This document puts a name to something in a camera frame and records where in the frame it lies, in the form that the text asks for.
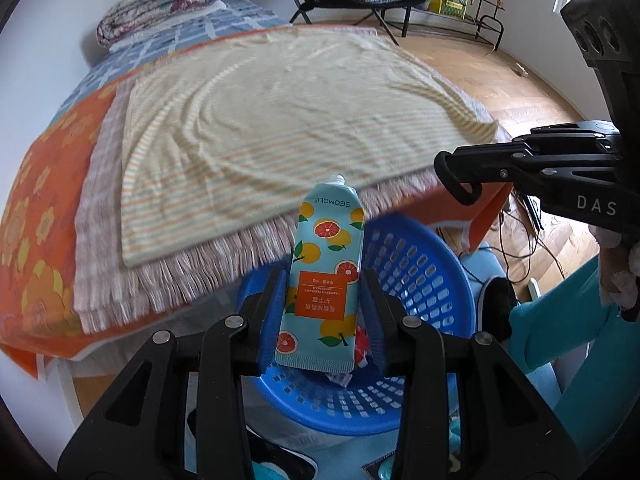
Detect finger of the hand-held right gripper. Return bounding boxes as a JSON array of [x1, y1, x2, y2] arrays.
[[512, 119, 622, 150], [433, 141, 622, 207]]

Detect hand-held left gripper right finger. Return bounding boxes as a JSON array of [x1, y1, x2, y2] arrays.
[[360, 267, 586, 480]]

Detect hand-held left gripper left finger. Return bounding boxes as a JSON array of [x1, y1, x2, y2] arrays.
[[57, 264, 290, 480]]

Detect fruit print hand cream tube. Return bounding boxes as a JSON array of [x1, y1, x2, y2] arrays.
[[272, 174, 367, 374]]

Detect blue plastic basket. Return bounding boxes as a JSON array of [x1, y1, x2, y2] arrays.
[[234, 211, 477, 437]]

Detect black slipper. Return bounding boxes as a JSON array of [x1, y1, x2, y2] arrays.
[[474, 276, 512, 343]]

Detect person's leg in teal pants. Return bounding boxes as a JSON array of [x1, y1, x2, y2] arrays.
[[507, 254, 618, 373]]

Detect striped yellow towel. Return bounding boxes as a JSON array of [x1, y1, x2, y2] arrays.
[[120, 29, 501, 270]]

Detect fringed pinkish woven blanket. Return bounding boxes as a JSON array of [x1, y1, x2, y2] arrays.
[[73, 24, 513, 333]]

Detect orange floral blanket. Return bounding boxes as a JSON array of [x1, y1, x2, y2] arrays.
[[0, 22, 516, 381]]

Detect blue checked bedsheet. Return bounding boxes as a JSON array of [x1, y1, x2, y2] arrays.
[[37, 0, 293, 143]]

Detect folded floral quilt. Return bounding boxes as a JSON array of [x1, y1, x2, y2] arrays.
[[96, 0, 227, 48]]

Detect black floor cables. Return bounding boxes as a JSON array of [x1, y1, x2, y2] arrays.
[[492, 191, 568, 281]]

